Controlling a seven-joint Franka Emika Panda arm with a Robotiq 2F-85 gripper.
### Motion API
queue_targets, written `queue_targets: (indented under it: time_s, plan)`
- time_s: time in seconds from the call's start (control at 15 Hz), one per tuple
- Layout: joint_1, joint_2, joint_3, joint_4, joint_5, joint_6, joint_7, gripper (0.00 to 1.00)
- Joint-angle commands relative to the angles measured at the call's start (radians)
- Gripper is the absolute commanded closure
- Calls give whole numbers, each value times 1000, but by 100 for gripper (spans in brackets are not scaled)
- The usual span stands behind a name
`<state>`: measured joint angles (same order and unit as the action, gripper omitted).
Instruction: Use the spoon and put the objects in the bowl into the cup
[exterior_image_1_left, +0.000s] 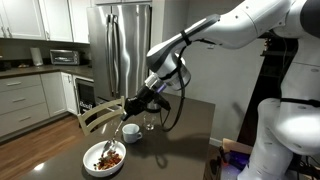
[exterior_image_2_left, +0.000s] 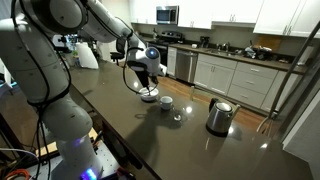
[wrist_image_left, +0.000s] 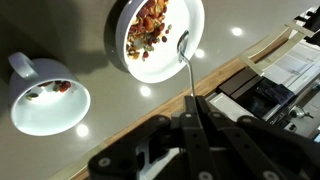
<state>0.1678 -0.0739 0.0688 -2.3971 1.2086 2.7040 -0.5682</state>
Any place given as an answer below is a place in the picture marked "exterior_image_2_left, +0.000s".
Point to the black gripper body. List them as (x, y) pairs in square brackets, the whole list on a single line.
[(142, 71)]

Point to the white bowl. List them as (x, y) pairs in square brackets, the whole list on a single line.
[(148, 96)]

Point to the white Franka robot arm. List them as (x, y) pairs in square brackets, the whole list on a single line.
[(50, 66)]

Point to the white cup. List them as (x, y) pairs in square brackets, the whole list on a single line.
[(166, 104)]

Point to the narrow white cabinet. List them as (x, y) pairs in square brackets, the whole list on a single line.
[(171, 61)]

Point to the black office chair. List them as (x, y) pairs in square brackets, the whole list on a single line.
[(117, 53)]

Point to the stainless dishwasher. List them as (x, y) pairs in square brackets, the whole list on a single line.
[(186, 66)]

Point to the small clear glass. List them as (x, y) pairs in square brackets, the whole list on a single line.
[(178, 116)]

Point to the black stainless stove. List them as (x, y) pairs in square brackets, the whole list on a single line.
[(171, 36)]

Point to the small white container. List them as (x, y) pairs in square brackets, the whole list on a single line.
[(194, 46)]

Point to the white rounded object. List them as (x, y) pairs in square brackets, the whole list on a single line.
[(87, 56)]

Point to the white upper cabinets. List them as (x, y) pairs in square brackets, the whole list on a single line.
[(143, 11), (276, 16), (196, 13)]

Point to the stainless microwave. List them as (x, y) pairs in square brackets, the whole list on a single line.
[(166, 15)]

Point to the black coffee maker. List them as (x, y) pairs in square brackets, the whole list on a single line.
[(204, 42)]

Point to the green house plant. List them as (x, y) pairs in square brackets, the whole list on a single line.
[(74, 53)]

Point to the stainless steel kettle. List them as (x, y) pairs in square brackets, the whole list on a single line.
[(220, 120)]

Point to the metal sink faucet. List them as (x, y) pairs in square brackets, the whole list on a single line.
[(226, 46)]

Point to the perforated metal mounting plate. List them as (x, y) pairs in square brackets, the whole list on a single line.
[(106, 163)]

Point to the white lower cabinets with drawers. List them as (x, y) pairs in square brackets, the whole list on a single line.
[(253, 83)]

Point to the dish rack with items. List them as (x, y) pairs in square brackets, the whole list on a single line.
[(258, 52)]

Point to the dark kitchen countertop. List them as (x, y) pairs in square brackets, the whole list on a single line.
[(266, 63)]

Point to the wooden cutting board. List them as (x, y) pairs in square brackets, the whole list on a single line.
[(271, 41)]

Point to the white paper towel roll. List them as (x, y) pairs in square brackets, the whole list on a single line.
[(305, 55)]

